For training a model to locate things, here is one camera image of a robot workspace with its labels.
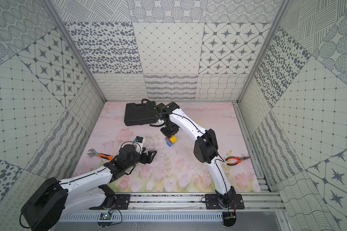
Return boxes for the yellow lego brick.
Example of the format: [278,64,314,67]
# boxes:
[169,136,177,143]

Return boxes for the light blue long lego brick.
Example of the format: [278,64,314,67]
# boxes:
[166,139,173,147]

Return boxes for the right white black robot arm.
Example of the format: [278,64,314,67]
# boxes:
[154,102,236,208]

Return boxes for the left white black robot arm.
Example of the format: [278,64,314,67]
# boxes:
[20,144,157,231]

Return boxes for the black plastic tool case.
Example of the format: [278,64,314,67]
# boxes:
[124,101,157,126]

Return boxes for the pink floral table mat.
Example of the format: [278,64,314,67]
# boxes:
[73,102,249,193]

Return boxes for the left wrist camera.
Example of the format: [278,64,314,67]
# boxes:
[135,136,145,147]

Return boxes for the adjustable wrench orange handle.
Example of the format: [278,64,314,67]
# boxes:
[87,149,114,161]

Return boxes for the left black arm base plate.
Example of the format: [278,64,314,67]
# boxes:
[89,194,131,210]

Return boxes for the aluminium rail frame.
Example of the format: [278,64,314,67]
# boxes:
[47,192,287,213]

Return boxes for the white perforated cable duct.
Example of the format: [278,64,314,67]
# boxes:
[61,211,223,222]

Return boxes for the orange handled pliers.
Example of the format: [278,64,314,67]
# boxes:
[225,157,250,166]

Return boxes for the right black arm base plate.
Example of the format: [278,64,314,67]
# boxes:
[204,193,245,210]

